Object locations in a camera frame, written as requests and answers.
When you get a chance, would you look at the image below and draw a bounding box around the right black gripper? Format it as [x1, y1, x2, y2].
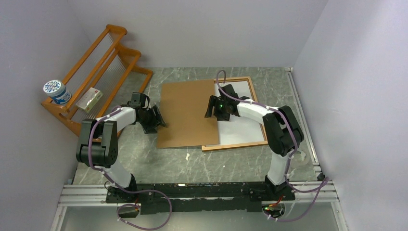
[205, 95, 230, 121]

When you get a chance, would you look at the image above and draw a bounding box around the white red small box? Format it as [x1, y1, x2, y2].
[76, 87, 103, 113]

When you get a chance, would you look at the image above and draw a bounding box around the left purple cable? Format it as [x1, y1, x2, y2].
[87, 105, 173, 231]

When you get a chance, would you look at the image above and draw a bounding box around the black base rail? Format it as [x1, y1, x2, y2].
[105, 181, 295, 215]

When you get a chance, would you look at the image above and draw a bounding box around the wooden picture frame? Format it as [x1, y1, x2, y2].
[201, 76, 269, 152]

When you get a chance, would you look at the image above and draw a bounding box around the blue white round tin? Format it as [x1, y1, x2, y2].
[43, 80, 72, 105]

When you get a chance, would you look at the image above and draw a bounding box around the orange wooden shelf rack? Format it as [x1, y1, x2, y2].
[41, 24, 153, 135]

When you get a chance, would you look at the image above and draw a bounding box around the purple cable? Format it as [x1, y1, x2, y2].
[87, 105, 173, 231]
[216, 70, 330, 223]

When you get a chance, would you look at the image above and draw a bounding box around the brown backing board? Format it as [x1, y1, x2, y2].
[156, 79, 219, 148]

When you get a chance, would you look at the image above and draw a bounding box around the aluminium extrusion rail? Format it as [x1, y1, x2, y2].
[51, 181, 348, 231]

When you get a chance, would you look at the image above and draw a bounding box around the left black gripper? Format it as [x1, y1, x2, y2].
[138, 105, 167, 134]

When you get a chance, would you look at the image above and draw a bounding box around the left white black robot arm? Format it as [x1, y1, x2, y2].
[76, 92, 166, 203]

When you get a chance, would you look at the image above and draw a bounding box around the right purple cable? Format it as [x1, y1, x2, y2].
[216, 70, 330, 223]

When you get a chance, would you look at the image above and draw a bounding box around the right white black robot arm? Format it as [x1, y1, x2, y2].
[205, 84, 304, 200]

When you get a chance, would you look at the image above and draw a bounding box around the clear tape roll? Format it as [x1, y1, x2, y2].
[292, 150, 310, 167]

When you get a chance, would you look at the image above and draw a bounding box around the plant photo print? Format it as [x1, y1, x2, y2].
[217, 80, 265, 145]

